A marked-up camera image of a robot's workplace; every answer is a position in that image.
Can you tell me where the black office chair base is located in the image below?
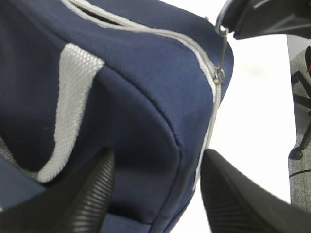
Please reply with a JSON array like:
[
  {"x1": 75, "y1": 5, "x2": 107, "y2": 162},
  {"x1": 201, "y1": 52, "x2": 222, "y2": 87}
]
[{"x1": 289, "y1": 45, "x2": 311, "y2": 160}]

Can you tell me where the navy blue lunch bag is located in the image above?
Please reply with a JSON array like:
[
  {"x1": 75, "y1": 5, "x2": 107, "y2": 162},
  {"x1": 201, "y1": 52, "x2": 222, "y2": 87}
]
[{"x1": 0, "y1": 0, "x2": 234, "y2": 233}]

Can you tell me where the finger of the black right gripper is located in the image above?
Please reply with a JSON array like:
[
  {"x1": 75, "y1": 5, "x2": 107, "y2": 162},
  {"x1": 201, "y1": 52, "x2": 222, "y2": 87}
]
[
  {"x1": 215, "y1": 0, "x2": 255, "y2": 30},
  {"x1": 234, "y1": 0, "x2": 311, "y2": 40}
]

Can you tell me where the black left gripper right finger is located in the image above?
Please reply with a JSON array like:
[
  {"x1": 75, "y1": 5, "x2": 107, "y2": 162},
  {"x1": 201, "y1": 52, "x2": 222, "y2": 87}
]
[{"x1": 200, "y1": 149, "x2": 311, "y2": 233}]

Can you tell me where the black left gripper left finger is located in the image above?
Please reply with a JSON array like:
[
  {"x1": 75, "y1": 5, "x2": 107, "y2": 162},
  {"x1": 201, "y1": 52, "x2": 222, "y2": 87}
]
[{"x1": 0, "y1": 148, "x2": 115, "y2": 233}]

